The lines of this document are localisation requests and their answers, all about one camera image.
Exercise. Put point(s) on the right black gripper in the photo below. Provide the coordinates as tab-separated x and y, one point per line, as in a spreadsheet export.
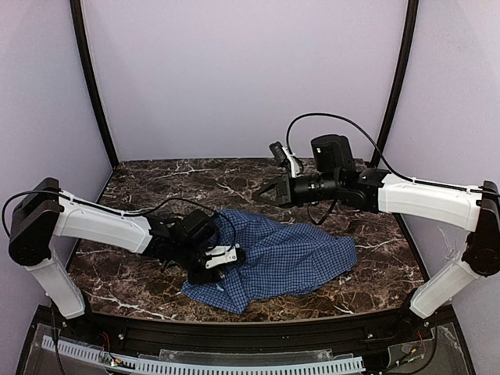
286	190

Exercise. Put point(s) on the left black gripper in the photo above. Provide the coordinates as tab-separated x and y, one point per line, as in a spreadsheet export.
204	275

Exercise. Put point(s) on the blue checkered shirt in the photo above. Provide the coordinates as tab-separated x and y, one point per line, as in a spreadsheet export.
280	259

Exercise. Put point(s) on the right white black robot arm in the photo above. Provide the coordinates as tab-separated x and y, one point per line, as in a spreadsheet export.
474	209

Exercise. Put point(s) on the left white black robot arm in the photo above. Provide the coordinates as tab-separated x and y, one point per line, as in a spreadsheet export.
48	211

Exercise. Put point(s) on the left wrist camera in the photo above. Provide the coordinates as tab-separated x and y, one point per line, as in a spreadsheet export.
224	254

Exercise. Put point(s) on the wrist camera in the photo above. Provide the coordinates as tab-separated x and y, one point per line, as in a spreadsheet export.
224	254
286	159

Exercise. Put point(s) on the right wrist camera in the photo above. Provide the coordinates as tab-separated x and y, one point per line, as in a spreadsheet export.
286	159

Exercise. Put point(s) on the white slotted cable duct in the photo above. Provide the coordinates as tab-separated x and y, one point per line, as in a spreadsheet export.
178	362

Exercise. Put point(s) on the black aluminium front rail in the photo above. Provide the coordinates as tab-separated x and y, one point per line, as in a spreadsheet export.
339	333

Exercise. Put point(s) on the right black frame post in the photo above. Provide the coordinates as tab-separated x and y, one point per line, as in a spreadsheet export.
400	71

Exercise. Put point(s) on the black frame post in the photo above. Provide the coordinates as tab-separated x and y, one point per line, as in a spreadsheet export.
400	71
77	15

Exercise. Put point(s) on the left black frame post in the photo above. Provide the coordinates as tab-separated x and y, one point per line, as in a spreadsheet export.
77	15

